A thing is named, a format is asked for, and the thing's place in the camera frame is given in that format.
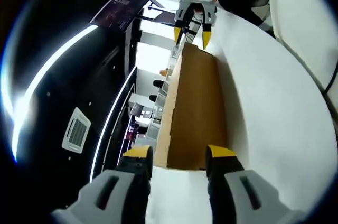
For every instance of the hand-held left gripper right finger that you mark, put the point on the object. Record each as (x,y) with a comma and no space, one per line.
(219,181)

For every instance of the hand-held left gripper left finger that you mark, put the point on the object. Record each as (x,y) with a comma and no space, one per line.
(132,181)

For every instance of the brown cardboard shoe box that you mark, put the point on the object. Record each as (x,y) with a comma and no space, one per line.
(195,102)

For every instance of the ceiling light strip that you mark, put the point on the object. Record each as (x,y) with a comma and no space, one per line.
(23,102)
(95,155)

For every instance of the orange brown bag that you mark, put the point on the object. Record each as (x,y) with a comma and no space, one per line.
(163,73)

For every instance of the hanging dark monitor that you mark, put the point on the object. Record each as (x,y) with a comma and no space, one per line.
(121,7)

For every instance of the ceiling air conditioner vent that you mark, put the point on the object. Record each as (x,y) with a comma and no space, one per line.
(76,130)

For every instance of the group of white office chairs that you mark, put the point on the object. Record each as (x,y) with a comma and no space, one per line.
(161,101)

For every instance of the person's white shirt torso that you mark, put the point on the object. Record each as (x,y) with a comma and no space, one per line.
(303,23)

